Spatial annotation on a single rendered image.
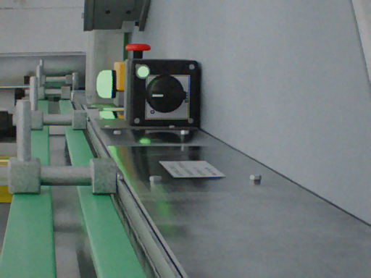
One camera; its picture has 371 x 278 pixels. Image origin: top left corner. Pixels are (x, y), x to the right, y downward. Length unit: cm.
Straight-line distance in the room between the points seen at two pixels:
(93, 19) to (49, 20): 380
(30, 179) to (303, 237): 27
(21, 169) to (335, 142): 25
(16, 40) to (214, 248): 491
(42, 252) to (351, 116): 21
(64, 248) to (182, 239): 9
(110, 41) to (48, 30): 356
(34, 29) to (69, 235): 479
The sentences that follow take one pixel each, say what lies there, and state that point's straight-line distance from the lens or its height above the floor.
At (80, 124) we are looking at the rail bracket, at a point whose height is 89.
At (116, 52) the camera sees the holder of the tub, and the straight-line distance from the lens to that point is 171.
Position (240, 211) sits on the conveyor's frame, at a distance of 48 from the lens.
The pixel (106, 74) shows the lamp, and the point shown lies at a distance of 123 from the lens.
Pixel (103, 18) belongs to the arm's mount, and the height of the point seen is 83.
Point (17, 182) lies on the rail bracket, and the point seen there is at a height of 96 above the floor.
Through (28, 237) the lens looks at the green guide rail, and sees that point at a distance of 48.
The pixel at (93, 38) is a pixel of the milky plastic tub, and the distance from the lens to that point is 171.
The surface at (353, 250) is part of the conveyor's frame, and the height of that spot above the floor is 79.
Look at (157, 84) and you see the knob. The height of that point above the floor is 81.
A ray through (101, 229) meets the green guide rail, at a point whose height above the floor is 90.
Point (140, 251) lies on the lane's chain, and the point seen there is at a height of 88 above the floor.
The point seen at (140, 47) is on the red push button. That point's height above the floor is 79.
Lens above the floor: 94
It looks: 10 degrees down
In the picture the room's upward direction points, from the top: 90 degrees counter-clockwise
